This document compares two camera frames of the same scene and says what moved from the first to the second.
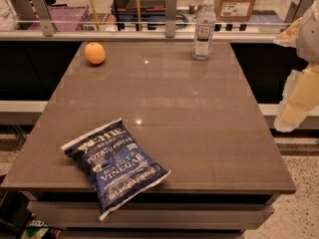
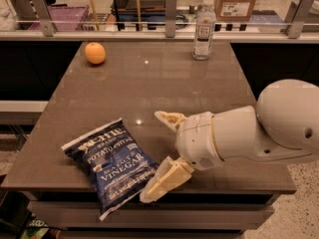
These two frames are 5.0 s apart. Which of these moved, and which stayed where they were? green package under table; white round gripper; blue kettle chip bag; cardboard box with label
Moved: white round gripper
Stayed: cardboard box with label; blue kettle chip bag; green package under table
